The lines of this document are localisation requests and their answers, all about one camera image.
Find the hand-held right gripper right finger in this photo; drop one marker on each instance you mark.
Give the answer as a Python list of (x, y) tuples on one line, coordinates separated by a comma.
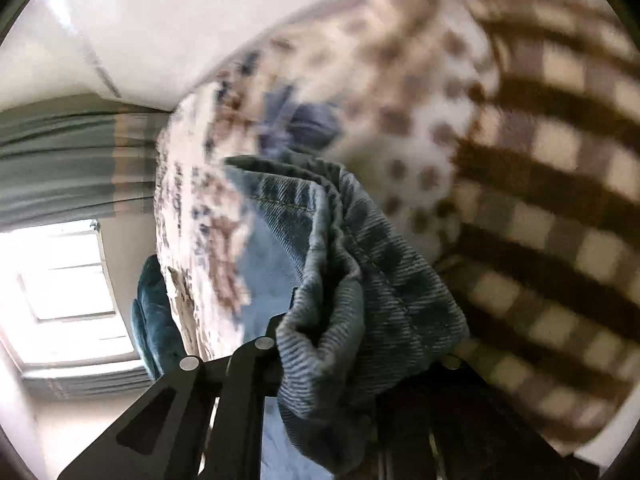
[(475, 410)]

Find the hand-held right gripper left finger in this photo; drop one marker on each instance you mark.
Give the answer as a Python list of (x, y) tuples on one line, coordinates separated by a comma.
[(250, 360)]

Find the blue denim pants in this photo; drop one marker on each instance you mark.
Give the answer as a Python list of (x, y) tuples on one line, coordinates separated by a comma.
[(375, 285)]

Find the teal velvet pillows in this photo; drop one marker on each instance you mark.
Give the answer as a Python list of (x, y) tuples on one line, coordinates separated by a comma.
[(160, 320)]

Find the brown checkered bed sheet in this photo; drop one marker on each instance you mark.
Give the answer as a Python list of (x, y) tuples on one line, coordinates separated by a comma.
[(550, 185)]

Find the wide teal striped curtain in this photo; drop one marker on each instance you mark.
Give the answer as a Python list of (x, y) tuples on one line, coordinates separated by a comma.
[(65, 160)]

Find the floral blanket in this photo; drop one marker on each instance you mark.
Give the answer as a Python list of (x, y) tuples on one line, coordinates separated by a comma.
[(400, 85)]

